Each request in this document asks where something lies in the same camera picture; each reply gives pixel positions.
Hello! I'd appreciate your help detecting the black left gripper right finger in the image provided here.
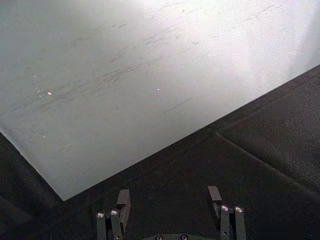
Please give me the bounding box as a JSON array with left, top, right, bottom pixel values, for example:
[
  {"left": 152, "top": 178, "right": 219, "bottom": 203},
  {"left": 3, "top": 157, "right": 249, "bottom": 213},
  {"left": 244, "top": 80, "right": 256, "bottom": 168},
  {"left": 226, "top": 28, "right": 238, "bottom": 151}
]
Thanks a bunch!
[{"left": 207, "top": 185, "right": 247, "bottom": 240}]

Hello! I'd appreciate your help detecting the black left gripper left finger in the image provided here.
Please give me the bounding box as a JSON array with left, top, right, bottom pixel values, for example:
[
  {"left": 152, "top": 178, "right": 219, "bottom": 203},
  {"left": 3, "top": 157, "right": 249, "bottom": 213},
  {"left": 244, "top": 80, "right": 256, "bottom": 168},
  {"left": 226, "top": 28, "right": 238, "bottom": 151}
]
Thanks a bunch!
[{"left": 96, "top": 189, "right": 132, "bottom": 240}]

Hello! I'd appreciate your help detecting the black table cloth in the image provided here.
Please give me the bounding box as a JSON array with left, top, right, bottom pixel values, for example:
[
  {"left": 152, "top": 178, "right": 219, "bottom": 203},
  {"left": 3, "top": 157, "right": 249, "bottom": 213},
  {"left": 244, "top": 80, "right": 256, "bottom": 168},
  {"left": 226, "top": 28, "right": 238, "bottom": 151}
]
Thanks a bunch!
[{"left": 0, "top": 64, "right": 320, "bottom": 240}]

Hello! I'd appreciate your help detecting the plain pale wall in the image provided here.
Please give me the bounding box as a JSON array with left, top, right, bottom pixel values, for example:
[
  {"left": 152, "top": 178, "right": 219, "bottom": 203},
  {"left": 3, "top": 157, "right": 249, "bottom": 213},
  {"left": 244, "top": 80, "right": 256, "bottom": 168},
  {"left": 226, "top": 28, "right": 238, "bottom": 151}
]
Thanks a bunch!
[{"left": 0, "top": 0, "right": 320, "bottom": 202}]

